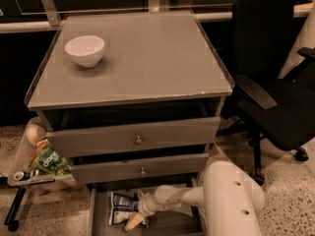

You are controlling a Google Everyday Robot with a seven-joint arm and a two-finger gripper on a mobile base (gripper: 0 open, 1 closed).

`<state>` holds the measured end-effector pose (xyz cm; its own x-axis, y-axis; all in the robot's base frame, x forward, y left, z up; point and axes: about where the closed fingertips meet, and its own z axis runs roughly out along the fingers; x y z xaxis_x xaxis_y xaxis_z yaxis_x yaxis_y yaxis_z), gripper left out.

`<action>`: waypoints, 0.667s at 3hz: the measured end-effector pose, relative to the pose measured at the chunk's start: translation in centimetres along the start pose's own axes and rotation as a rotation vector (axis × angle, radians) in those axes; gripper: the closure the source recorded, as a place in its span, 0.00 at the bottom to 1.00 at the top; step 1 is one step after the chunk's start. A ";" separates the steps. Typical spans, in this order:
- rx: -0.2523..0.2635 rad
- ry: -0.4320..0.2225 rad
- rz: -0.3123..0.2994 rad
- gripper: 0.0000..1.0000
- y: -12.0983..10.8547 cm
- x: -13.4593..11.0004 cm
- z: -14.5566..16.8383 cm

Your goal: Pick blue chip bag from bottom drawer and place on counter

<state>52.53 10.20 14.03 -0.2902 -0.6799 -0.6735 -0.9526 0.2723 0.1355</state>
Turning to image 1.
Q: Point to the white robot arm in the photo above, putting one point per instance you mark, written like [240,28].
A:
[230,197]

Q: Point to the blue chip bag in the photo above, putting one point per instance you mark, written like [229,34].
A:
[121,209]

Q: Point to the black cart leg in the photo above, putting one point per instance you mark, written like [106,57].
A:
[10,221]

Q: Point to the black office chair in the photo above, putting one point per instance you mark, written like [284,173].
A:
[280,110]

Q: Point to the top grey drawer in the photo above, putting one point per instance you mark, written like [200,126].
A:
[123,138]

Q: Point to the white ceramic bowl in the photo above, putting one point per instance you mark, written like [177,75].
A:
[86,50]

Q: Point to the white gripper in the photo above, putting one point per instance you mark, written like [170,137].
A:
[147,204]

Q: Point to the middle grey drawer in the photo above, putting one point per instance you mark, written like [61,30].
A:
[139,168]

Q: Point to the grey drawer cabinet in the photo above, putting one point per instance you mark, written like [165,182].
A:
[156,67]

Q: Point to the soda can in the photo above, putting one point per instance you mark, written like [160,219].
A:
[21,176]

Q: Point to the green snack bag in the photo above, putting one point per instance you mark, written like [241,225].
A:
[46,159]

